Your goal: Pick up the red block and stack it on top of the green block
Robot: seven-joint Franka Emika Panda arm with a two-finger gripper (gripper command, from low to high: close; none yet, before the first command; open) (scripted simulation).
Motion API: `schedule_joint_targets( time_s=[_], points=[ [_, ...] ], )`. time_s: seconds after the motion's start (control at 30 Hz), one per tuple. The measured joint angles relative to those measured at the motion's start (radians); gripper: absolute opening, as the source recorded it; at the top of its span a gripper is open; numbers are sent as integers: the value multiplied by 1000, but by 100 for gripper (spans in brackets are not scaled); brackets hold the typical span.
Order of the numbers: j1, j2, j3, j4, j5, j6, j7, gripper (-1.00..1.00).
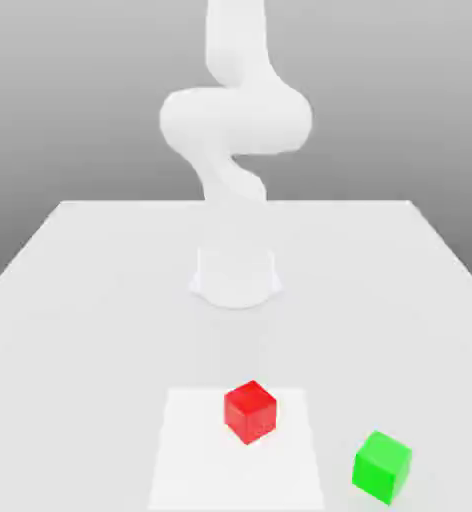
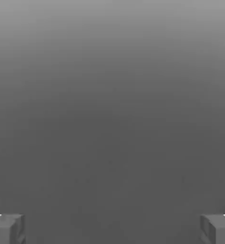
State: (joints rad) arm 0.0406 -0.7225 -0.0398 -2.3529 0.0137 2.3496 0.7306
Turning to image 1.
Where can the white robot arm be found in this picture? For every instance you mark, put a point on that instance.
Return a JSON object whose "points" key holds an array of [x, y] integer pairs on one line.
{"points": [[236, 120]]}

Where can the small green cube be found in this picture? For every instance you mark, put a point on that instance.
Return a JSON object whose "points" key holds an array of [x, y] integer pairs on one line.
{"points": [[381, 468]]}

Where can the small red cube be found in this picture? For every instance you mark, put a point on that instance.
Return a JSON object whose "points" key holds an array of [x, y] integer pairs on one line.
{"points": [[250, 412]]}

